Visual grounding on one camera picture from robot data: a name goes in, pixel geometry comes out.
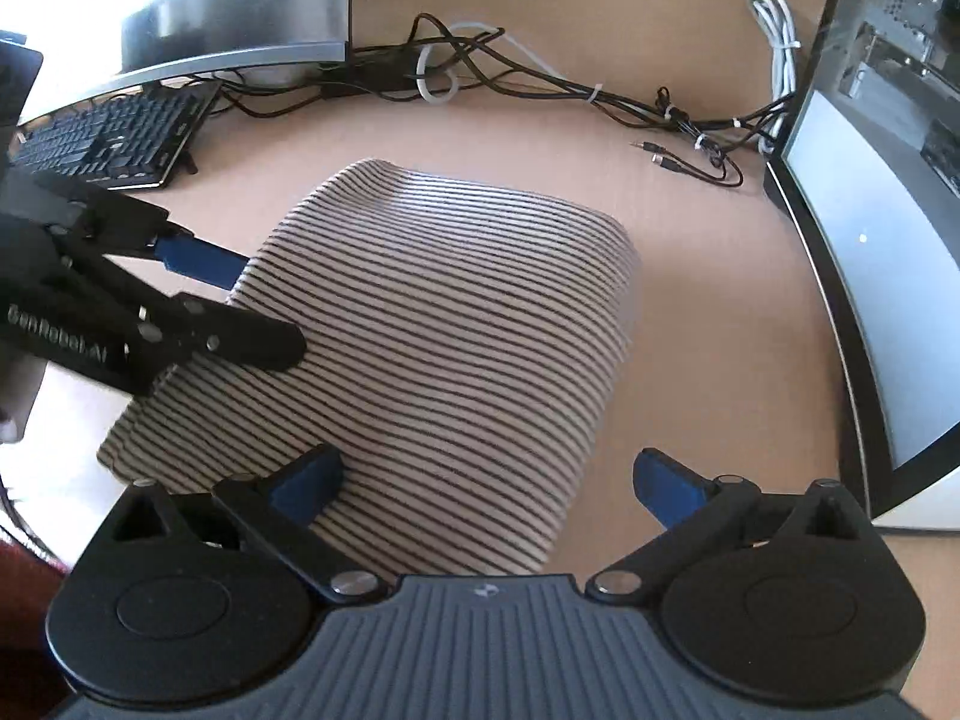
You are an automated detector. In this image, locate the striped white black garment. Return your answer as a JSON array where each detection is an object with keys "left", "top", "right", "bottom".
[{"left": 98, "top": 160, "right": 640, "bottom": 577}]

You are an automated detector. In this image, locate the black keyboard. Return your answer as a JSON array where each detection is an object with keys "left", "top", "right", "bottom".
[{"left": 11, "top": 80, "right": 220, "bottom": 190}]

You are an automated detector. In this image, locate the curved monitor on left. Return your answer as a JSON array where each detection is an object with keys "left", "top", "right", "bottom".
[{"left": 2, "top": 0, "right": 350, "bottom": 121}]

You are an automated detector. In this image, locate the grey looped cable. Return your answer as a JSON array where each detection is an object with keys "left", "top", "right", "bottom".
[{"left": 413, "top": 19, "right": 571, "bottom": 107}]

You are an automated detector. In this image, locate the black cable bundle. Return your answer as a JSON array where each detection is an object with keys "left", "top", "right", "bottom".
[{"left": 187, "top": 11, "right": 797, "bottom": 191}]

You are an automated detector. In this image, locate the white coiled cable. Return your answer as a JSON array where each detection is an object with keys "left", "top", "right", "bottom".
[{"left": 742, "top": 0, "right": 802, "bottom": 157}]

